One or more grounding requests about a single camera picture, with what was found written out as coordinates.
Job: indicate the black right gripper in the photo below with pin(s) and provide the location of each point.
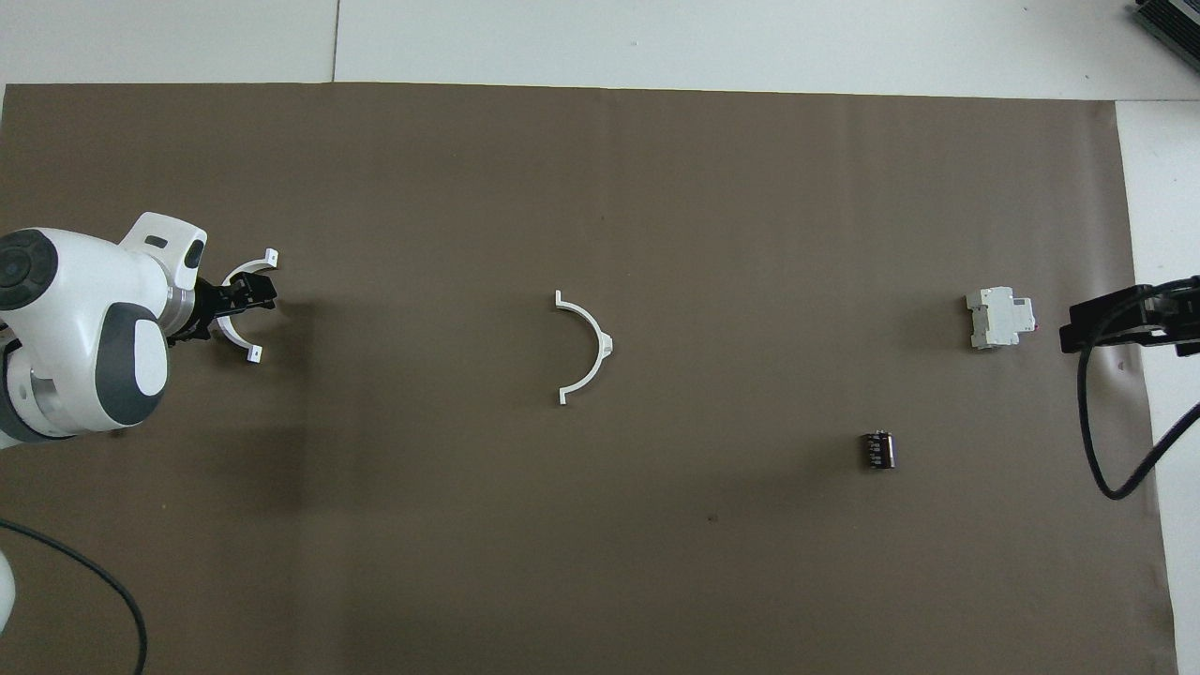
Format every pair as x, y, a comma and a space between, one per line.
1172, 314

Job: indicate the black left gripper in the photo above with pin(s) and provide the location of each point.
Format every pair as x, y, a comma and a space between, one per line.
206, 309

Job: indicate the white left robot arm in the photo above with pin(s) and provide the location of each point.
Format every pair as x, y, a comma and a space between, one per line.
84, 319

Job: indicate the white circuit breaker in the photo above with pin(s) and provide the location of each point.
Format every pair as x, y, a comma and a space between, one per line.
998, 319

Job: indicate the black cylindrical capacitor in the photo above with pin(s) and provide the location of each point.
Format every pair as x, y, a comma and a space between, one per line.
878, 450

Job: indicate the dark grey ribbed device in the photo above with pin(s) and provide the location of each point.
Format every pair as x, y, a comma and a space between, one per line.
1172, 28

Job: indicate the brown paper mat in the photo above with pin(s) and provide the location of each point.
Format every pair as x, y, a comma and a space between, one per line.
600, 562

